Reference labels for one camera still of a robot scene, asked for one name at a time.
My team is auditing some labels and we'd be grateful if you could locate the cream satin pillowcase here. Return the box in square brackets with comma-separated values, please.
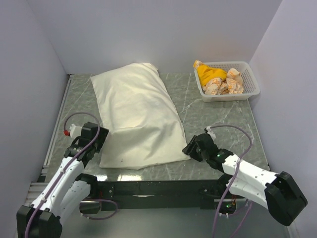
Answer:
[91, 63, 188, 170]

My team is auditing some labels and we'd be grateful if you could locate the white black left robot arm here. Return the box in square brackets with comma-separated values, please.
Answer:
[16, 122, 109, 238]

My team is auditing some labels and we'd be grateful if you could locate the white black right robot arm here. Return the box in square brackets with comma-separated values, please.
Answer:
[182, 133, 308, 226]

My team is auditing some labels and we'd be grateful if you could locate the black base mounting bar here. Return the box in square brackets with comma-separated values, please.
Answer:
[79, 178, 246, 215]

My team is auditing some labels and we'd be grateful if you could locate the white orange patterned cloth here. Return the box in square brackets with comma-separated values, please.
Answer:
[193, 60, 244, 96]

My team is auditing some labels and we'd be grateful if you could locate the yellow cloth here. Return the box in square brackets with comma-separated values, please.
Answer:
[196, 64, 227, 87]

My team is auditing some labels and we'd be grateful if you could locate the white plastic basket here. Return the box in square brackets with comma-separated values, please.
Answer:
[194, 61, 260, 102]

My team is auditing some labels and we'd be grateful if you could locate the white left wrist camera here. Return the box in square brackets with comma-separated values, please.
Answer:
[64, 124, 82, 139]

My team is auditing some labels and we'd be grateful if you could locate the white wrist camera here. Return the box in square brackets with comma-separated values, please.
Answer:
[204, 126, 216, 140]
[64, 124, 82, 139]

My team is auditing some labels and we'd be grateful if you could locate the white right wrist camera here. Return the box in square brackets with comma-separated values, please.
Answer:
[204, 126, 216, 140]

